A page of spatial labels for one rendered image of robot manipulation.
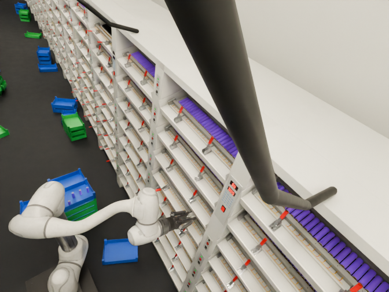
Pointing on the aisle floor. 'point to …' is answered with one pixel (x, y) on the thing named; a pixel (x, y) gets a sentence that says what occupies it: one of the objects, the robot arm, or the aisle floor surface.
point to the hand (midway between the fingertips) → (193, 215)
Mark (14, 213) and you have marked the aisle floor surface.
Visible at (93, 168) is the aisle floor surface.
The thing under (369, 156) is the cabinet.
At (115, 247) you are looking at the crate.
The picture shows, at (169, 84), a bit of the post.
